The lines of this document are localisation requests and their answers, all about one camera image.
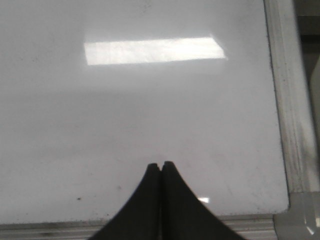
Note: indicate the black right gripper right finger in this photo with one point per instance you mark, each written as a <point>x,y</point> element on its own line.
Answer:
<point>184,217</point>

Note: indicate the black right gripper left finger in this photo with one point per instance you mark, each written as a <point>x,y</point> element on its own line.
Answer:
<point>139,217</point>

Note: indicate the white whiteboard with aluminium frame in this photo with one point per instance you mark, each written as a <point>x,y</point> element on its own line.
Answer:
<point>93,91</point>

